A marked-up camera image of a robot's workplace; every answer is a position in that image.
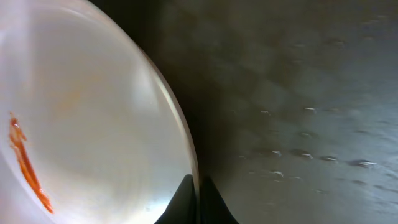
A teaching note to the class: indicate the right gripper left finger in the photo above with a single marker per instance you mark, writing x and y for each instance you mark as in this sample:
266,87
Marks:
182,208

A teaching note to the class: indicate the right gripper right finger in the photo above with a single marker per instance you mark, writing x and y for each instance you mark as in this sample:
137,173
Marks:
213,209

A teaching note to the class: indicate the white plate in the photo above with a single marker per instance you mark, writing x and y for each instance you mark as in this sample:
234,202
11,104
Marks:
90,130

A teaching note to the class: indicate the dark brown serving tray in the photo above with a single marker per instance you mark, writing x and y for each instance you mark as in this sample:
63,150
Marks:
292,104

